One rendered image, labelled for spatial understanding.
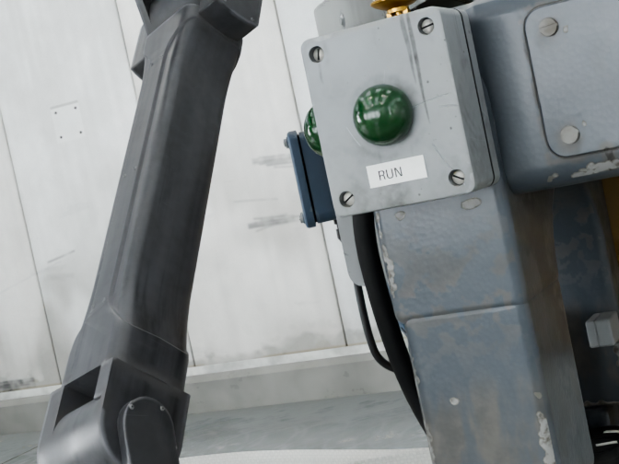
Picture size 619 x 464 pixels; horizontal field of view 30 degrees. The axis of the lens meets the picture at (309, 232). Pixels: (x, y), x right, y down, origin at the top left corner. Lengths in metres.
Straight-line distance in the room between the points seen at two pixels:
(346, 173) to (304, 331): 5.95
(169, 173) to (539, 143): 0.28
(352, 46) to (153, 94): 0.29
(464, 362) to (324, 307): 5.82
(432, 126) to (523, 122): 0.06
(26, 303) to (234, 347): 1.50
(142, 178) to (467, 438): 0.29
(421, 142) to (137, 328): 0.23
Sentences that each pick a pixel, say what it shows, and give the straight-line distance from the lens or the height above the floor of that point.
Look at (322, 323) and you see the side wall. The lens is 6.46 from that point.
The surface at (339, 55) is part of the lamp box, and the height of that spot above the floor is 1.32.
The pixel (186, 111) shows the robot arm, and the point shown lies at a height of 1.32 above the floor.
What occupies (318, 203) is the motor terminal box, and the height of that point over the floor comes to 1.24.
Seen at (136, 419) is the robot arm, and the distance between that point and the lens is 0.66.
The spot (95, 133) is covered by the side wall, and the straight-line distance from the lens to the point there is 7.04.
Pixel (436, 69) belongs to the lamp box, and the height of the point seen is 1.30.
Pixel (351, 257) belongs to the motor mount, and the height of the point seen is 1.18.
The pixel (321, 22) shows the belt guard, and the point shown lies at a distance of 1.10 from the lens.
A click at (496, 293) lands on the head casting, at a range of 0.60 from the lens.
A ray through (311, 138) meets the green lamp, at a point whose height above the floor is 1.28.
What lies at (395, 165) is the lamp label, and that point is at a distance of 0.56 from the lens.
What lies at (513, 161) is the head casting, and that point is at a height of 1.25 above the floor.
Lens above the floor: 1.27
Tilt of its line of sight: 3 degrees down
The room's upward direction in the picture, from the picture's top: 12 degrees counter-clockwise
